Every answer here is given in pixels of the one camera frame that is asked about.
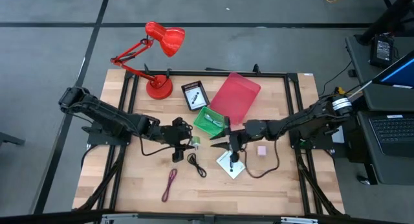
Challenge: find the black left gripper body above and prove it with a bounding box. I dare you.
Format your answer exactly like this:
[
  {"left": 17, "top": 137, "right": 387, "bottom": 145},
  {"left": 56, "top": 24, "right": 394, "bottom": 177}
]
[{"left": 160, "top": 117, "right": 193, "bottom": 163}]

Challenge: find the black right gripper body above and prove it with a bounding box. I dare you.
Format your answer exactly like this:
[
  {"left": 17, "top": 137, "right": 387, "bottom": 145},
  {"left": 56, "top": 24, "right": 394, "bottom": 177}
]
[{"left": 223, "top": 116, "right": 250, "bottom": 163}]

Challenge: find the white cardboard box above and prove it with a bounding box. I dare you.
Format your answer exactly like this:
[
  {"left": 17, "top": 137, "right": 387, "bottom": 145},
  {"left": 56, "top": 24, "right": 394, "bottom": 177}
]
[{"left": 215, "top": 149, "right": 246, "bottom": 180}]

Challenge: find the white card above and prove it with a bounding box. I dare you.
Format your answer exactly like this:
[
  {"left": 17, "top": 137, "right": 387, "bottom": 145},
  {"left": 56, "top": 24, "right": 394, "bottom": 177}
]
[{"left": 184, "top": 87, "right": 208, "bottom": 110}]

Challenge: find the maroon braided cable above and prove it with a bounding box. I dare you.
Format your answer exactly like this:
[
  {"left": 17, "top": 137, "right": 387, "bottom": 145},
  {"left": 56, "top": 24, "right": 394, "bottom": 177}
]
[{"left": 161, "top": 168, "right": 179, "bottom": 203}]

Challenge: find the green plastic bin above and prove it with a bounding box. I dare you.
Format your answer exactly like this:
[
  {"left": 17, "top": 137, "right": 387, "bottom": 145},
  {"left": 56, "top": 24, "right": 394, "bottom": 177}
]
[{"left": 193, "top": 106, "right": 230, "bottom": 137}]

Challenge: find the red plastic bin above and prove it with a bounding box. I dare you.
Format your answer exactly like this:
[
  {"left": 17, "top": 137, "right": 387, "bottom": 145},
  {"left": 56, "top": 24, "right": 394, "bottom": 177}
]
[{"left": 209, "top": 71, "right": 262, "bottom": 126}]

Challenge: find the black plastic bin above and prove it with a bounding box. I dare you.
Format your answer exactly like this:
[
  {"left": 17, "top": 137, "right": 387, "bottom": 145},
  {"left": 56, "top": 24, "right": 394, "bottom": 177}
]
[{"left": 180, "top": 80, "right": 210, "bottom": 112}]

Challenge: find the red desk lamp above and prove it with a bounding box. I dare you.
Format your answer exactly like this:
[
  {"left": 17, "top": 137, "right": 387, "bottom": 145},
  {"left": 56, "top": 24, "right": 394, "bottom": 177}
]
[{"left": 110, "top": 21, "right": 186, "bottom": 100}]

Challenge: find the white sheet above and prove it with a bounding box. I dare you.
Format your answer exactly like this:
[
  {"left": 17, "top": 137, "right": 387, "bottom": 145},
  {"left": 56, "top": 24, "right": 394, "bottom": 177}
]
[{"left": 332, "top": 126, "right": 345, "bottom": 144}]

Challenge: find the dark grey side desk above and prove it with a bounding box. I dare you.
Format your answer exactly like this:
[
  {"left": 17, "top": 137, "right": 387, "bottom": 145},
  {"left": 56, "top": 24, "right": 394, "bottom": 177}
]
[{"left": 344, "top": 34, "right": 414, "bottom": 186}]

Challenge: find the black laptop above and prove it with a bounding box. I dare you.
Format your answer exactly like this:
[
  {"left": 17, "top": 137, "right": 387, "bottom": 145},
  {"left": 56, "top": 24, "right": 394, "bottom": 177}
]
[{"left": 367, "top": 113, "right": 414, "bottom": 159}]

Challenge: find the dark furniture leg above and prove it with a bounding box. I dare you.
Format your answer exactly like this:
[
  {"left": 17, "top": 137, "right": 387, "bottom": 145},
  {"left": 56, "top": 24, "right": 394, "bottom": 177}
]
[{"left": 0, "top": 131, "right": 25, "bottom": 147}]

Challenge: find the black power adapter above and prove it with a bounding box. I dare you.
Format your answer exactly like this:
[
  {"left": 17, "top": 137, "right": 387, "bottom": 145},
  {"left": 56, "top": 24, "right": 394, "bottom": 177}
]
[{"left": 369, "top": 34, "right": 395, "bottom": 69}]

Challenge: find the tilted monitor screen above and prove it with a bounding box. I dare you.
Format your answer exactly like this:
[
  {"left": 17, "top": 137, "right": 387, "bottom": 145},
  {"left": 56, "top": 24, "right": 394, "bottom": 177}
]
[{"left": 371, "top": 50, "right": 414, "bottom": 89}]

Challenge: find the black stand pole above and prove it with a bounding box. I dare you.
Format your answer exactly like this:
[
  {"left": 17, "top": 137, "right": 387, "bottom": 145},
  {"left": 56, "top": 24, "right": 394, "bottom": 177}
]
[{"left": 355, "top": 0, "right": 414, "bottom": 45}]

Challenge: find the black coiled cable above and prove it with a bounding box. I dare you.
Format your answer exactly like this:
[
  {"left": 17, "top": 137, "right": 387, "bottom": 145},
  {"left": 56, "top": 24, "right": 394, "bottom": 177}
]
[{"left": 186, "top": 152, "right": 207, "bottom": 179}]

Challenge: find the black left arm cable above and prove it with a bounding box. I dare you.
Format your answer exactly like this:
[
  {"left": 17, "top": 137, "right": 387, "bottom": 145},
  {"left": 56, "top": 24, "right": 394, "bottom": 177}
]
[{"left": 138, "top": 136, "right": 175, "bottom": 157}]

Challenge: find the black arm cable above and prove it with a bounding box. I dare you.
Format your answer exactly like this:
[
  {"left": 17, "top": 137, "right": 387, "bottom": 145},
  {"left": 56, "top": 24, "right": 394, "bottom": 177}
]
[
  {"left": 242, "top": 139, "right": 281, "bottom": 179},
  {"left": 138, "top": 136, "right": 175, "bottom": 157}
]

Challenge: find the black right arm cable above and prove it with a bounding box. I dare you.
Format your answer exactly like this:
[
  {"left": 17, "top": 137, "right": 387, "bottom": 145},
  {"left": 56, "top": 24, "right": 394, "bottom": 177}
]
[{"left": 242, "top": 139, "right": 281, "bottom": 179}]

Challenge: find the black aluminium table frame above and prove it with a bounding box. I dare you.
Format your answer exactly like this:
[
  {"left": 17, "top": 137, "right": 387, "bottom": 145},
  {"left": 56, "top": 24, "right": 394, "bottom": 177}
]
[{"left": 77, "top": 63, "right": 345, "bottom": 218}]

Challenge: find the silver rail bracket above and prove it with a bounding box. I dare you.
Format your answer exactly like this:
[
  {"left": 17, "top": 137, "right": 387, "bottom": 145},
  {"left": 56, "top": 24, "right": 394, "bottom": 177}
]
[
  {"left": 102, "top": 213, "right": 138, "bottom": 224},
  {"left": 280, "top": 216, "right": 320, "bottom": 224}
]

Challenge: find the black floor cable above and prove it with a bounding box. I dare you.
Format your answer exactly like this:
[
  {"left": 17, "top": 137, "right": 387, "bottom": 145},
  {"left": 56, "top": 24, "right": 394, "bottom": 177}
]
[{"left": 320, "top": 60, "right": 353, "bottom": 98}]

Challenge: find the black camera rail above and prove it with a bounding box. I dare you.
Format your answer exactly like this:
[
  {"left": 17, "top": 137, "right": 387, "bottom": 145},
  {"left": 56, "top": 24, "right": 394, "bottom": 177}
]
[{"left": 0, "top": 209, "right": 414, "bottom": 224}]

